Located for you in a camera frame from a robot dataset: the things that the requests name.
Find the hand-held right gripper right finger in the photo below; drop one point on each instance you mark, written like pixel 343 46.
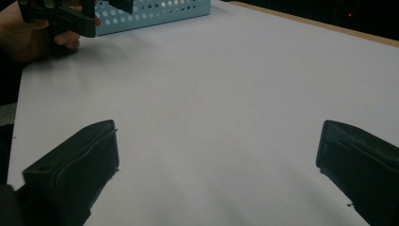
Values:
pixel 360 163

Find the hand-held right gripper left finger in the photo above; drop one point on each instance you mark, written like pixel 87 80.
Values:
pixel 78 163

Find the light blue perforated basket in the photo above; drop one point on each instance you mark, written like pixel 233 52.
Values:
pixel 150 14

